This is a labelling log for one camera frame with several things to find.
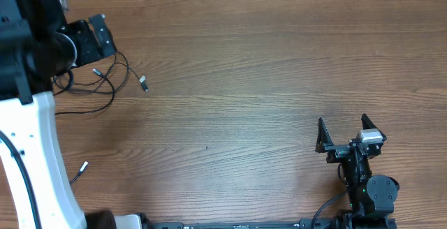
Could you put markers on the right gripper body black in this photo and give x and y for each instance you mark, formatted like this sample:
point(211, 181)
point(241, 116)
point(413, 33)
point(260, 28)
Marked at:
point(338, 153)

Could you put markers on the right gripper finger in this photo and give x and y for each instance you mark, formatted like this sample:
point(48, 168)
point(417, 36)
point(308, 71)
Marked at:
point(323, 141)
point(367, 124)

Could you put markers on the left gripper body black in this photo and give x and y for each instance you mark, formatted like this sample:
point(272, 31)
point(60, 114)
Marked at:
point(87, 49)

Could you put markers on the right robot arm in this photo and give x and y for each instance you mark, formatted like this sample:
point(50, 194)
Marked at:
point(371, 197)

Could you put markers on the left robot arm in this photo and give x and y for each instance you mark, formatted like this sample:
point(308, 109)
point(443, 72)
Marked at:
point(38, 45)

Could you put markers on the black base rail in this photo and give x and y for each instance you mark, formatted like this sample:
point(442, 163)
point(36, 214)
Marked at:
point(301, 224)

